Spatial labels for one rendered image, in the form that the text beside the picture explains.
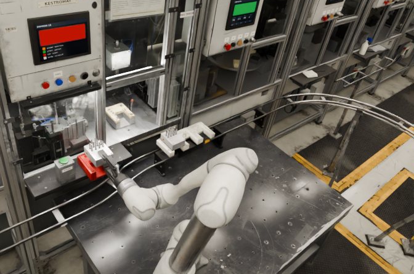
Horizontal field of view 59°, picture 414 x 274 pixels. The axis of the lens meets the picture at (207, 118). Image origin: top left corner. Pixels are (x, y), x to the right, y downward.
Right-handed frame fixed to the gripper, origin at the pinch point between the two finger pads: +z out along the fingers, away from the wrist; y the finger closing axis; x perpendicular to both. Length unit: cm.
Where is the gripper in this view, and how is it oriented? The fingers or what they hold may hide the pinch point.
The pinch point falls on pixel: (103, 158)
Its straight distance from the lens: 191.0
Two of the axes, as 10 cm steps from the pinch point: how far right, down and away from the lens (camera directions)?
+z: -6.4, -5.5, 5.3
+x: -7.5, 3.0, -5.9
